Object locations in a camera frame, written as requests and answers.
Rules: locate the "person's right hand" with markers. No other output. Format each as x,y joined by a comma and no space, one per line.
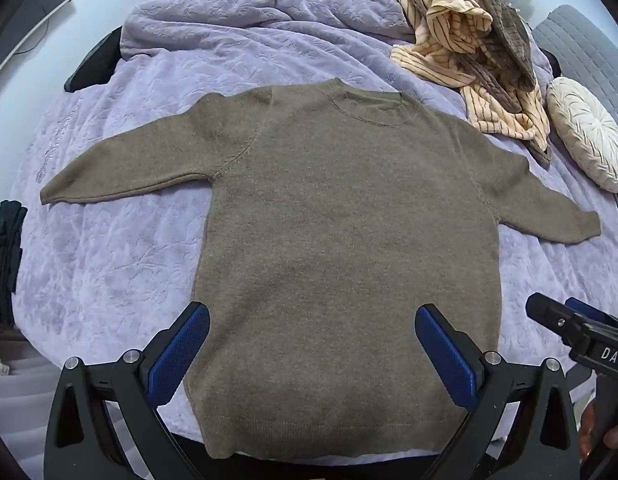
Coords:
585,433

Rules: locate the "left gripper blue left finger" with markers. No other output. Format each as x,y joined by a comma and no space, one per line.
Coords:
170,353

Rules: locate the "lavender embossed bed blanket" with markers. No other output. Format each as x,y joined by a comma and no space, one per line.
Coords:
99,278

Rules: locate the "white round pleated cushion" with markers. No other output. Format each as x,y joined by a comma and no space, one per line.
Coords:
587,130

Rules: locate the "brown knit sweater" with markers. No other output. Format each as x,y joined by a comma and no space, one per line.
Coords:
335,213

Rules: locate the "cream striped fleece garment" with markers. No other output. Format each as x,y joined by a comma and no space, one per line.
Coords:
480,48

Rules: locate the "dark green hanging clothes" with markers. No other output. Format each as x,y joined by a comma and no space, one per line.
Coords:
12,215

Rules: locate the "wall mounted television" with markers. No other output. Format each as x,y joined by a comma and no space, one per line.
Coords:
24,10

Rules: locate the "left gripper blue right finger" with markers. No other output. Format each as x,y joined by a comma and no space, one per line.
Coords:
453,354

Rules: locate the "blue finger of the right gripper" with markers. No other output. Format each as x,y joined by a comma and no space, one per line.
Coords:
555,317
590,312

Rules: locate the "grey padded headboard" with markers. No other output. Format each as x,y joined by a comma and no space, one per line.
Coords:
583,53

